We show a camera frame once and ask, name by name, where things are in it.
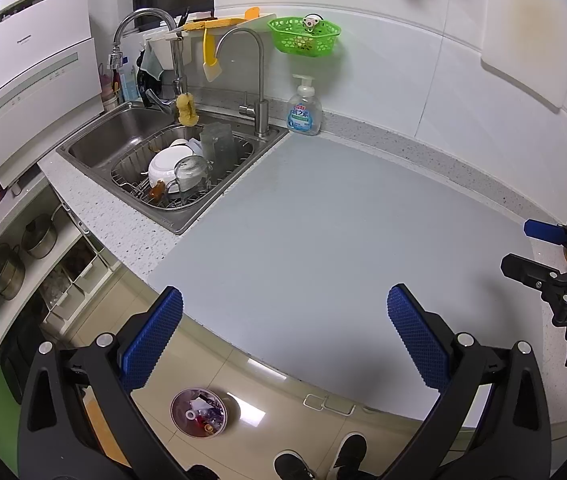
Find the clear glass in sink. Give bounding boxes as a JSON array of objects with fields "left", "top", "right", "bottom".
[{"left": 200, "top": 122, "right": 236, "bottom": 169}]

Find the yellow hanging brush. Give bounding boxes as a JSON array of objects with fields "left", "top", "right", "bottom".
[{"left": 181, "top": 6, "right": 276, "bottom": 82}]

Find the black shoe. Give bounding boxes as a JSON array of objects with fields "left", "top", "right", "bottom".
[
  {"left": 272, "top": 450, "right": 316, "bottom": 480},
  {"left": 327, "top": 432, "right": 368, "bottom": 479}
]

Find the round trash bin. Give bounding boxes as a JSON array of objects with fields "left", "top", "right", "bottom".
[{"left": 169, "top": 388, "right": 228, "bottom": 439}]

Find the pull-down spray faucet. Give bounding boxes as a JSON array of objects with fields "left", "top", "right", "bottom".
[{"left": 108, "top": 8, "right": 189, "bottom": 122}]

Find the white storage drawer box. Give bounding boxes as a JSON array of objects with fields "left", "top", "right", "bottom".
[{"left": 38, "top": 235, "right": 120, "bottom": 336}]

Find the green plastic basket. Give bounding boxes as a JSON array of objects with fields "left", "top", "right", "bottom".
[{"left": 268, "top": 13, "right": 341, "bottom": 58}]

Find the yellow sponge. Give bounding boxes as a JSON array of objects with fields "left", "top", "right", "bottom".
[{"left": 175, "top": 93, "right": 198, "bottom": 127}]

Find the steel gooseneck faucet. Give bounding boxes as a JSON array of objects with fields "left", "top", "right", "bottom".
[{"left": 214, "top": 27, "right": 272, "bottom": 139}]

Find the clear soap dispenser bottle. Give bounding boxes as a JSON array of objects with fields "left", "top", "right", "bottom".
[{"left": 285, "top": 75, "right": 323, "bottom": 136}]

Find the white countertop dishwasher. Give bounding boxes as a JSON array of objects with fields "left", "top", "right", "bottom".
[{"left": 0, "top": 0, "right": 103, "bottom": 188}]

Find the black shoe right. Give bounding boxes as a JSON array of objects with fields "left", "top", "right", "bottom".
[{"left": 327, "top": 432, "right": 368, "bottom": 479}]

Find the black shoe left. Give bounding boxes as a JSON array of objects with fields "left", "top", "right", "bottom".
[{"left": 272, "top": 450, "right": 316, "bottom": 480}]

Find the white bowl in sink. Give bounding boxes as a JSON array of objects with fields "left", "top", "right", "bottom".
[{"left": 148, "top": 139, "right": 210, "bottom": 198}]

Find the steel kitchen sink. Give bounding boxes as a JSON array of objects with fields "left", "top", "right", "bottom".
[{"left": 58, "top": 103, "right": 287, "bottom": 234}]

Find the steel cooking pot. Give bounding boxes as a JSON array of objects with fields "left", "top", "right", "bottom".
[{"left": 21, "top": 205, "right": 63, "bottom": 260}]

